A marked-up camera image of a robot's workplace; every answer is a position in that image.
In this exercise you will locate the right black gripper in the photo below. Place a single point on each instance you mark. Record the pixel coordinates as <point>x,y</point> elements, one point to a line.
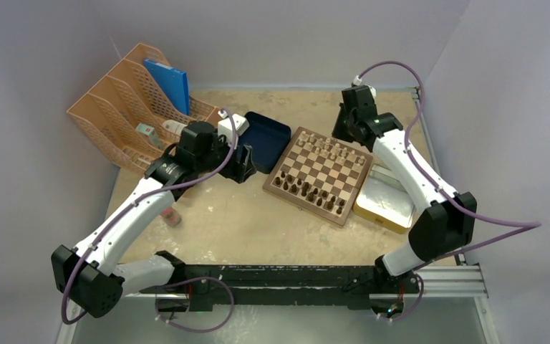
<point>338,132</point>

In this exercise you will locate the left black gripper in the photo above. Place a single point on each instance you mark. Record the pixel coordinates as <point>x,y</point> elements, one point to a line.
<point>239,168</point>

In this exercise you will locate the dark blue tray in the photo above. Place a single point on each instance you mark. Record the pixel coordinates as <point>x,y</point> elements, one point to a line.
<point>268,139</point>

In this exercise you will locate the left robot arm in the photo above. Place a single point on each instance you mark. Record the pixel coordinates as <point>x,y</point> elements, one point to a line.
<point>90,273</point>

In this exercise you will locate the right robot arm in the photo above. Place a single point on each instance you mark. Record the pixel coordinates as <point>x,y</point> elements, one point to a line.
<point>442,225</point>

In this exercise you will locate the light pieces on board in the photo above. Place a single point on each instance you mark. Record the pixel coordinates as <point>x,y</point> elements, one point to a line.
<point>310,148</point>

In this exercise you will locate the wooden chess board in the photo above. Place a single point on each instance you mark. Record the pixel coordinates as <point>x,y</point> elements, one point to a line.
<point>344,182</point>

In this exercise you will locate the row of dark chess pieces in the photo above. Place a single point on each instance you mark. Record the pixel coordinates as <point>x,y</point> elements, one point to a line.
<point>307,193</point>

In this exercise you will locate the metal tin box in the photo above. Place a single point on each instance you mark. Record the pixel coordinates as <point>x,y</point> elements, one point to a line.
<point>383,200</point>

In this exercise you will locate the pink capped bottle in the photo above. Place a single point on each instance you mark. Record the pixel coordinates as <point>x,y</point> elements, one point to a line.
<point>170,217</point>

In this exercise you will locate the small grey box in organizer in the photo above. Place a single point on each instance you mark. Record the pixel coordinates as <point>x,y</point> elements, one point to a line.
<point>150,135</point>

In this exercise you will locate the blue folder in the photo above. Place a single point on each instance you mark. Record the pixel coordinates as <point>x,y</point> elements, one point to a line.
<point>173,82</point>

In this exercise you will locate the orange plastic file organizer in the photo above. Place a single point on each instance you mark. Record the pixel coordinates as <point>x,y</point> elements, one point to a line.
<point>125,97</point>

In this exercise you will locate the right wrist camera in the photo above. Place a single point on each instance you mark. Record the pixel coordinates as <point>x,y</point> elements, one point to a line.
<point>358,81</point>

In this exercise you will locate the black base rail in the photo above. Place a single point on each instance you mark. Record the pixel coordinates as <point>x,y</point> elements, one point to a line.
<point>358,287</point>

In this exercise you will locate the aluminium frame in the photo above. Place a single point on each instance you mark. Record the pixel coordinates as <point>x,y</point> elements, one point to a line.
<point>462,281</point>

